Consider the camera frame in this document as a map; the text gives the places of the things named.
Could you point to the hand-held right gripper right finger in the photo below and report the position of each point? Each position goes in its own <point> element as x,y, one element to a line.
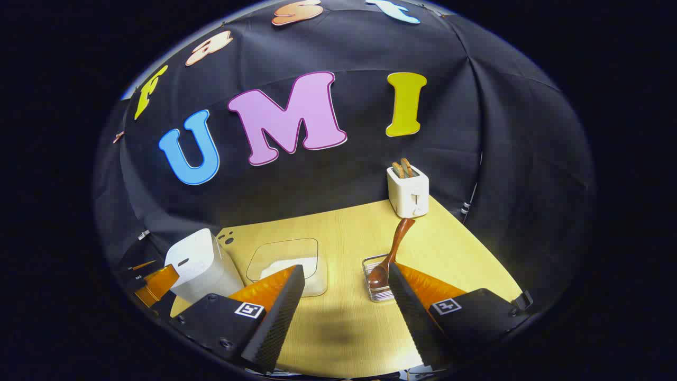
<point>412,317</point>

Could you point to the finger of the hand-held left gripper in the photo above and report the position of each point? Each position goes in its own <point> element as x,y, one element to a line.
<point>158,283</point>
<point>129,279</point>

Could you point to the white rice cooker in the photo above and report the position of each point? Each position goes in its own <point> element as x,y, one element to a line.
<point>195,259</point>

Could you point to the copper cloth clip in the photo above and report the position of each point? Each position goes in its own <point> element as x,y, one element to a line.
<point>118,137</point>

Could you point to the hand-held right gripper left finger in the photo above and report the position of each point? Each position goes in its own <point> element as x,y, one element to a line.
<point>277,317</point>

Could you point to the white rice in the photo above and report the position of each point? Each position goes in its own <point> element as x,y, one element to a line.
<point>314,278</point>

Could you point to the brown toast slice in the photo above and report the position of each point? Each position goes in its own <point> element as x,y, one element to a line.
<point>398,170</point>
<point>406,166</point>

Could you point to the clear plastic container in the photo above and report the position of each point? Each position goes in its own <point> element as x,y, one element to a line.
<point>280,248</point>

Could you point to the brown wooden spoon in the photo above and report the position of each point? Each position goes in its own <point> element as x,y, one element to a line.
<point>399,238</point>

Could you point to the silver cloth clip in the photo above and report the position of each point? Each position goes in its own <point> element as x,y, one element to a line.
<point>144,234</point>

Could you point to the black backdrop cloth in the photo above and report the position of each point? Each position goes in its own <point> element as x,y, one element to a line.
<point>317,185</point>

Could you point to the backdrop stand pole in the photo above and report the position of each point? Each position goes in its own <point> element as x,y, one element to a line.
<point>465,206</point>

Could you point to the white toaster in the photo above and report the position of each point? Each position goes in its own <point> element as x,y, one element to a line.
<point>407,193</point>

